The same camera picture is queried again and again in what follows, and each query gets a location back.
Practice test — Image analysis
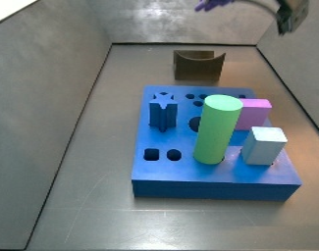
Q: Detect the purple three prong object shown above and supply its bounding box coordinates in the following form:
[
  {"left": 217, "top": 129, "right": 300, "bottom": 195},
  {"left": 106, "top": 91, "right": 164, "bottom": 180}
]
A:
[{"left": 194, "top": 0, "right": 233, "bottom": 12}]

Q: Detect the black curved fixture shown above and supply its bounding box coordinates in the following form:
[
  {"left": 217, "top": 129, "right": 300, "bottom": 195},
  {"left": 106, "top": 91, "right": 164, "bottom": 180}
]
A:
[{"left": 173, "top": 50, "right": 225, "bottom": 81}]

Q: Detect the dark blue star peg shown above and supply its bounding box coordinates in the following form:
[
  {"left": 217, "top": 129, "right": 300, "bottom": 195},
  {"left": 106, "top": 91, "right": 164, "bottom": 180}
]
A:
[{"left": 150, "top": 92, "right": 177, "bottom": 132}]

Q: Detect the blue shape sorter block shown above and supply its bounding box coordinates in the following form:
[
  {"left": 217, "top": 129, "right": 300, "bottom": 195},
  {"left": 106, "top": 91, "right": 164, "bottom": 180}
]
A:
[{"left": 130, "top": 84, "right": 302, "bottom": 202}]

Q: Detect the green cylinder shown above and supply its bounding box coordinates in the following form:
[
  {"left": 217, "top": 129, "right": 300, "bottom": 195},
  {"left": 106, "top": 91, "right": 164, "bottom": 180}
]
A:
[{"left": 193, "top": 94, "right": 242, "bottom": 165}]

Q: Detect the pink rectangular block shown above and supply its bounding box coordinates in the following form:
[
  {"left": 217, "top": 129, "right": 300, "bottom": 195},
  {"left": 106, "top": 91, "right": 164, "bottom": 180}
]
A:
[{"left": 234, "top": 98, "right": 272, "bottom": 130}]

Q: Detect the light blue rectangular block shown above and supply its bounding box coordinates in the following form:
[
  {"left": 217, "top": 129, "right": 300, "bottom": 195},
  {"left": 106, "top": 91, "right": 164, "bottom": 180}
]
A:
[{"left": 241, "top": 126, "right": 286, "bottom": 166}]

